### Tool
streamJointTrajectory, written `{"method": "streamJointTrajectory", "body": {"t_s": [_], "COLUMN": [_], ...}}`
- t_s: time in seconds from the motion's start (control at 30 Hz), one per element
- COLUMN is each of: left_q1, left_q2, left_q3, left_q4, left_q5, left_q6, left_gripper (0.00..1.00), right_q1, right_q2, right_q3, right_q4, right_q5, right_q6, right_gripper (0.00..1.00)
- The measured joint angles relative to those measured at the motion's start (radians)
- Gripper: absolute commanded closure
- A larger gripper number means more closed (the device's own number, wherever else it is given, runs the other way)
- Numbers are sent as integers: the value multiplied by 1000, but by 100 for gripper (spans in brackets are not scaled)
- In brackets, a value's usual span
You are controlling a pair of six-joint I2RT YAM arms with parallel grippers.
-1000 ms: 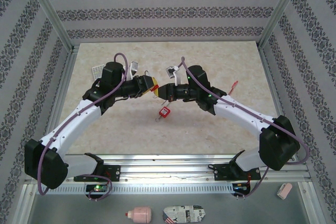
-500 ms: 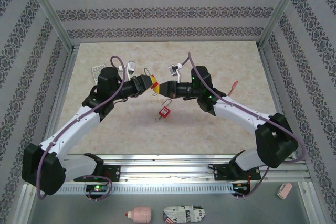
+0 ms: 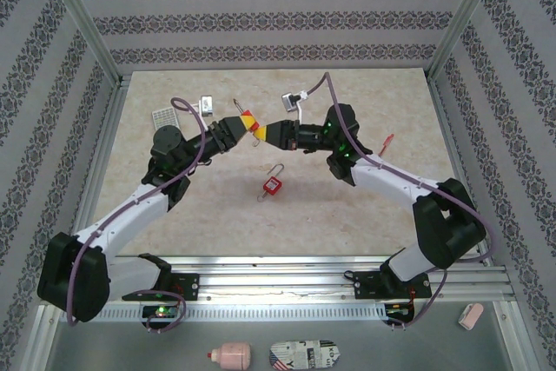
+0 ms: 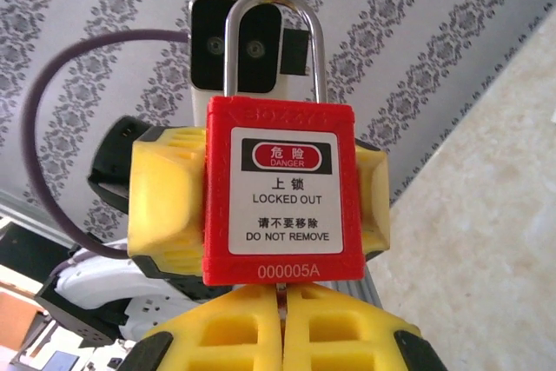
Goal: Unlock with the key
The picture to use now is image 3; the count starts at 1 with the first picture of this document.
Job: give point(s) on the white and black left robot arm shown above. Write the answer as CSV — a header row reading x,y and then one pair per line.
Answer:
x,y
130,210

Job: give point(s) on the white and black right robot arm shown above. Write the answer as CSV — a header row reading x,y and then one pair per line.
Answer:
x,y
391,180

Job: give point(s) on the white scientific calculator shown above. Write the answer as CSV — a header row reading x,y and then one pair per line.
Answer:
x,y
165,117

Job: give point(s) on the small red padlock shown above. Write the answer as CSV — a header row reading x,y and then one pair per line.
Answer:
x,y
272,185

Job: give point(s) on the red pen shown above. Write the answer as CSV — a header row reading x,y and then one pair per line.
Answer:
x,y
386,143

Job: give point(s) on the small circuit board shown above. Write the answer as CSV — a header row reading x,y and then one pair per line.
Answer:
x,y
399,309
160,311

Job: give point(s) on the perforated metal strip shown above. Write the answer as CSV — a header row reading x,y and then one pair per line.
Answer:
x,y
260,313

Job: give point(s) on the newspaper print pencil case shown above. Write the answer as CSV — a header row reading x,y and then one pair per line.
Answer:
x,y
304,355

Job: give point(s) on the pink bottle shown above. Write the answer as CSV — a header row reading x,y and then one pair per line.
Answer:
x,y
232,355

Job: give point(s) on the small pink case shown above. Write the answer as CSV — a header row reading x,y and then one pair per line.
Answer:
x,y
470,316

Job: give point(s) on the aluminium frame rail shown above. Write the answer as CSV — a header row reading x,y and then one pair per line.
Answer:
x,y
452,145
104,145

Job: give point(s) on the aluminium mounting rail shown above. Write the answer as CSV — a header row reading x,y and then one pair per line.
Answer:
x,y
278,277

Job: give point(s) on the aluminium frame post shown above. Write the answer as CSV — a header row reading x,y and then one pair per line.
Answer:
x,y
82,19
467,15

